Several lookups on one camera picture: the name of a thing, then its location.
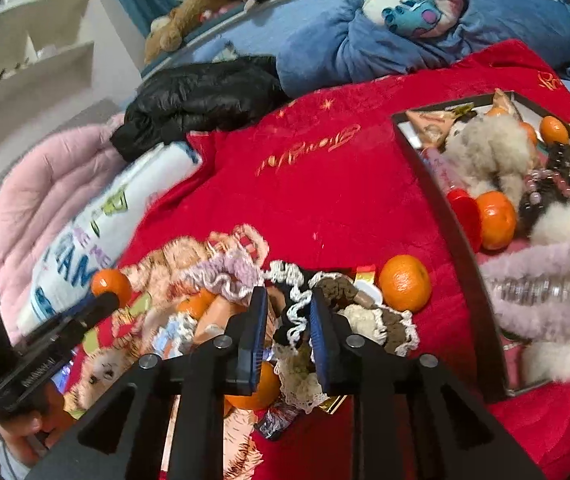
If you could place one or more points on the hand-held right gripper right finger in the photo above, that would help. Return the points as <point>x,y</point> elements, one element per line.
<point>319,340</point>

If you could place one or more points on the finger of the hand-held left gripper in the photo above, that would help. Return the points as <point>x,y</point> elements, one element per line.
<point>65,312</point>
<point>100,306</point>

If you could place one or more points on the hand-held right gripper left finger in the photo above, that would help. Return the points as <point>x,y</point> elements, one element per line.
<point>257,340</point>

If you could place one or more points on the tangerine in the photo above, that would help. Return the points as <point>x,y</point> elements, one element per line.
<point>496,220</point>
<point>111,284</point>
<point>405,282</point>
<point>250,395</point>
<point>531,133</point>
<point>195,305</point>
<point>553,130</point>

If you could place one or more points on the black white crochet scrunchie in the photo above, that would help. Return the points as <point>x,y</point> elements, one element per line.
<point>292,310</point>

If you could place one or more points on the black rectangular box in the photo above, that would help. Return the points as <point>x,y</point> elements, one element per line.
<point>487,350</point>

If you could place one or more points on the brown triangular snack packet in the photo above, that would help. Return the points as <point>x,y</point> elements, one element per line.
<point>435,124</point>
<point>507,104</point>

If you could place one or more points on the person's left hand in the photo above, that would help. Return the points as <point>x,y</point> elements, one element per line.
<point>20,432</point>

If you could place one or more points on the caramel candy packet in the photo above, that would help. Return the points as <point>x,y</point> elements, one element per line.
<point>220,310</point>

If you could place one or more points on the brown cream crochet scrunchie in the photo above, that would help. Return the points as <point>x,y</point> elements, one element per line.
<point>365,320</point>

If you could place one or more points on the smartphone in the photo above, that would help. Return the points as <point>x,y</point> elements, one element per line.
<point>63,372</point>

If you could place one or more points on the long gold snack bar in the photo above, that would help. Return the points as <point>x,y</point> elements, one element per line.
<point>335,403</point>

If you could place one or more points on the small white round lid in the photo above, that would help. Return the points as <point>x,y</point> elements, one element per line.
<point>370,294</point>

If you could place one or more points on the lilac pink crochet scrunchie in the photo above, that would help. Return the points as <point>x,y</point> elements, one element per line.
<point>225,275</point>

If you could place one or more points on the blue white crochet scrunchie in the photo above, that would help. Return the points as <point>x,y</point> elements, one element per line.
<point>172,332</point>

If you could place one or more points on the red yellow snack packet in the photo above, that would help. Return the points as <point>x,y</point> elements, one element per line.
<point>365,274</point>

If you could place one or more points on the dark shiny candy wrapper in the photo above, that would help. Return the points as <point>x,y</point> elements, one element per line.
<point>277,420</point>

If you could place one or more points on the pink quilt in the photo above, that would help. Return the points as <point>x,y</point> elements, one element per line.
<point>40,200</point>

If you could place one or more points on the white printed pillow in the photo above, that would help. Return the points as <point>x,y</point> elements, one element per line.
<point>155,175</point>

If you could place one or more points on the red printed blanket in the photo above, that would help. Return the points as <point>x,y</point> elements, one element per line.
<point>340,185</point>

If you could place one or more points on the pink tube with red cap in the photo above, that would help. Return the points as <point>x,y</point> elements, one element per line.
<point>465,215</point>

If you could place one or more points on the black puffer jacket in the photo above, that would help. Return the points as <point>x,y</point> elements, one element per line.
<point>190,100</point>

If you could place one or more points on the clear ribbed plastic tube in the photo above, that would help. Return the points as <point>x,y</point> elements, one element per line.
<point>540,289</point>

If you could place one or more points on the pink furry scrunchie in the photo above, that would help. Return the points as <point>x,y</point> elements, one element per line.
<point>540,262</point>

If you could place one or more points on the beige plush toy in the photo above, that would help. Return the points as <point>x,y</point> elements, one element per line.
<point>490,155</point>

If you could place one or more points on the dark yellow wrapper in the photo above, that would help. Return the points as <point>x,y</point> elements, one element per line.
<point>462,110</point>

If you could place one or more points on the blue cartoon printed blanket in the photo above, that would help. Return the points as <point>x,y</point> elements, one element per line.
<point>365,45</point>

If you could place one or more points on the long brown plush toy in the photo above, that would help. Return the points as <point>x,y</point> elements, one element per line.
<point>190,15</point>

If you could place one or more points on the white wall shelf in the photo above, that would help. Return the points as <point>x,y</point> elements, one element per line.
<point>40,65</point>

